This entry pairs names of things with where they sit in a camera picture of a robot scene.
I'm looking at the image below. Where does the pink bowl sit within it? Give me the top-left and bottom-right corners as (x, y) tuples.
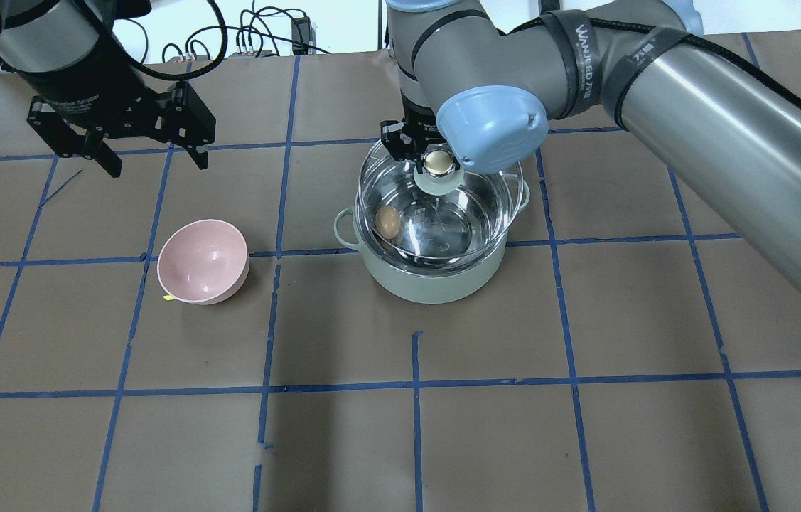
(156, 218), (250, 305)

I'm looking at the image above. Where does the black gripper egg arm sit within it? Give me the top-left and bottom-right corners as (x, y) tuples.
(26, 36), (216, 178)

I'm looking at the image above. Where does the brown egg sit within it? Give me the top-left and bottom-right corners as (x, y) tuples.
(375, 205), (402, 240)

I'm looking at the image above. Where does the glass pot lid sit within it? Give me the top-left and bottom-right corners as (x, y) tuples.
(354, 142), (531, 267)

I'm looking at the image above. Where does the black gripper on pot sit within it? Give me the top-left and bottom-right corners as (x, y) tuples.
(380, 119), (443, 165)

